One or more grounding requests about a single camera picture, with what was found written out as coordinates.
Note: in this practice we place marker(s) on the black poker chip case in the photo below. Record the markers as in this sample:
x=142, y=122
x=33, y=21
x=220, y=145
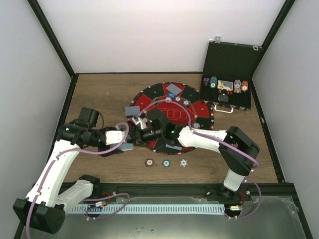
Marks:
x=229, y=62

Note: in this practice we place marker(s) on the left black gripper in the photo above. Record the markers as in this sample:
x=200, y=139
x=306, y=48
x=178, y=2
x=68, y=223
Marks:
x=116, y=151

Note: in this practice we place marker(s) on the round red black poker mat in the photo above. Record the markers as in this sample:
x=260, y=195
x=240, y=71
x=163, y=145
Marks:
x=197, y=110

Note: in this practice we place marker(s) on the teal chips in case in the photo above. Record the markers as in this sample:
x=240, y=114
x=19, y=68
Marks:
x=213, y=82

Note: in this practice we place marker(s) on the purple chips in case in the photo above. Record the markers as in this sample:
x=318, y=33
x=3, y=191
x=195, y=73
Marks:
x=206, y=81

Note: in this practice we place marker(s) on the black round button in case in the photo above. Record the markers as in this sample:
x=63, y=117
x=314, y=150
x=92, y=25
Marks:
x=223, y=98

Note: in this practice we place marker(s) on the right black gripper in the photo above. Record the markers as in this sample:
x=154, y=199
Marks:
x=133, y=131

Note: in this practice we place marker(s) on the card box in case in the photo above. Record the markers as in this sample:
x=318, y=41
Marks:
x=225, y=85

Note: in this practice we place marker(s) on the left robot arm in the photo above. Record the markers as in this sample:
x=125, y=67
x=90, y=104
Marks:
x=45, y=207

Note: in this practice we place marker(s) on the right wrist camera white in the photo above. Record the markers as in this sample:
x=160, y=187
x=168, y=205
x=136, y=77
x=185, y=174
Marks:
x=139, y=122

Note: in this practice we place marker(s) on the dealt blue playing card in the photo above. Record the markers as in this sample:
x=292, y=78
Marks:
x=132, y=111

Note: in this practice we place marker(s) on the red poker chip stack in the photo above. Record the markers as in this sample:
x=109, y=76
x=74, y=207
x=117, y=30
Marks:
x=149, y=163

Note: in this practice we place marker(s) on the light blue slotted rail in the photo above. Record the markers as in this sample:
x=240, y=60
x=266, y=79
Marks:
x=199, y=209

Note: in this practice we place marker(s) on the grey chips in case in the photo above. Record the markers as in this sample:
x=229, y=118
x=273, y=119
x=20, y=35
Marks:
x=237, y=86

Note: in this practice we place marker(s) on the teal poker chip stack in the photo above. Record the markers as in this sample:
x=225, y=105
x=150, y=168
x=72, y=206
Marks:
x=166, y=163

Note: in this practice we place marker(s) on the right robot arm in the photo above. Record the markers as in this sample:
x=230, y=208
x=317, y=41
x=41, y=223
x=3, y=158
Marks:
x=237, y=149

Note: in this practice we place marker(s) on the blue round blind button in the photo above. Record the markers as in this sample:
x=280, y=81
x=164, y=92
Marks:
x=171, y=94

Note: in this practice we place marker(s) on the orange chips in case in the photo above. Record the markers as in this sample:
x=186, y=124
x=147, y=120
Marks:
x=244, y=86

